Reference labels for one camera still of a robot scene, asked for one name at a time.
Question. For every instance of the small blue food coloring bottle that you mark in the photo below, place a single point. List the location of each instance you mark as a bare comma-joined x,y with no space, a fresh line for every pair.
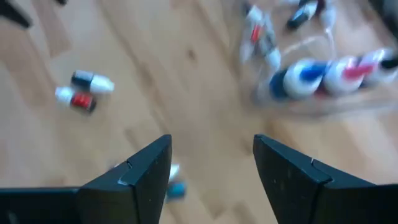
176,185

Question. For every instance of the small red food coloring bottle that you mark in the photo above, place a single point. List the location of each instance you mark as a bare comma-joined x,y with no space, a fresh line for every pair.
76,99

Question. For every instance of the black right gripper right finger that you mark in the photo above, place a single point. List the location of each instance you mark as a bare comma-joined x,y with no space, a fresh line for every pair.
298,193

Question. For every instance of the small pink food coloring bottle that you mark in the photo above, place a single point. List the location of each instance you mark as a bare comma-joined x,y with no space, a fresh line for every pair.
255,32

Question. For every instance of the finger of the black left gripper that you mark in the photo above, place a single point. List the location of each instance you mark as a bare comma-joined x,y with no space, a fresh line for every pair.
14,14

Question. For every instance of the large pink food coloring bottle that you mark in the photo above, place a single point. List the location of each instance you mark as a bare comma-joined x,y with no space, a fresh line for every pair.
345,74

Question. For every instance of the clear plastic bin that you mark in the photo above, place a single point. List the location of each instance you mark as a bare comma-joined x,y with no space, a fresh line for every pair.
311,105

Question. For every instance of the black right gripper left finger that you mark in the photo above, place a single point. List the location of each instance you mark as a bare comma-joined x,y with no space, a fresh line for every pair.
130,193

